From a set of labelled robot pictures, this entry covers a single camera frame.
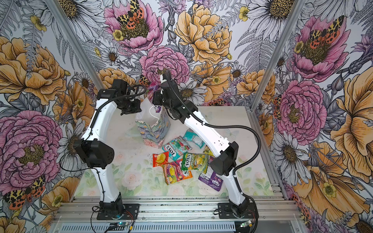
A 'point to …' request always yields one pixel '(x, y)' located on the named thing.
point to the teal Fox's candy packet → (191, 136)
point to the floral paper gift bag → (154, 123)
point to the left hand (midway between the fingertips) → (139, 114)
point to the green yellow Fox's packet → (193, 161)
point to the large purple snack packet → (211, 179)
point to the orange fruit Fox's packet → (173, 172)
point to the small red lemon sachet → (160, 158)
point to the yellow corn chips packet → (207, 150)
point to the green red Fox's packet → (176, 147)
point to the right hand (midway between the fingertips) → (154, 96)
